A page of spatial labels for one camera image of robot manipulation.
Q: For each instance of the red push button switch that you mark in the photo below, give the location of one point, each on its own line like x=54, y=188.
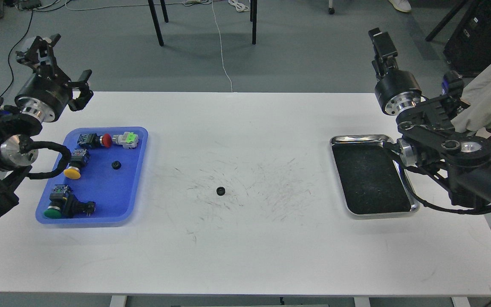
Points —
x=93, y=140

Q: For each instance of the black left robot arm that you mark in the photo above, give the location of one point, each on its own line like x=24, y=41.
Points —
x=20, y=156

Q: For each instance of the green push button switch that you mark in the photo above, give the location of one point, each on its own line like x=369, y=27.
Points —
x=59, y=203

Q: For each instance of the green and grey switch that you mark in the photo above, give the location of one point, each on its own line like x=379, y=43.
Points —
x=128, y=140

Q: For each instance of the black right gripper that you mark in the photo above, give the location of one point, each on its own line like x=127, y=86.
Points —
x=398, y=90

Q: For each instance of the yellow push button switch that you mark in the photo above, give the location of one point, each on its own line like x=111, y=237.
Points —
x=80, y=157

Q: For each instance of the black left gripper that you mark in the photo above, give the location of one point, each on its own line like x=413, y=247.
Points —
x=40, y=89

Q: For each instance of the beige cloth cover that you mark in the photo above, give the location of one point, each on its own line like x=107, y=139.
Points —
x=478, y=94

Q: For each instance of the black chair legs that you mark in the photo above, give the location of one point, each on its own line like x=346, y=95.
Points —
x=200, y=21

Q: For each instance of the blue plastic tray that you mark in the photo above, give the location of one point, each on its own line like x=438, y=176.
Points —
x=113, y=191

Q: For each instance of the black equipment case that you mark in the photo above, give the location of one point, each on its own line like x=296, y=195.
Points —
x=468, y=51

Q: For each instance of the white sneaker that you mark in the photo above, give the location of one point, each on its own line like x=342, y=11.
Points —
x=401, y=5

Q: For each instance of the small black gear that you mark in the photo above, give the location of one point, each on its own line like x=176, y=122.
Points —
x=116, y=165
x=220, y=191

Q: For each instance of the metal tray with black mat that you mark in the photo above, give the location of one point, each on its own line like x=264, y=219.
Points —
x=371, y=181

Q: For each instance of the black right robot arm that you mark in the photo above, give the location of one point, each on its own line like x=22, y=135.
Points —
x=430, y=145

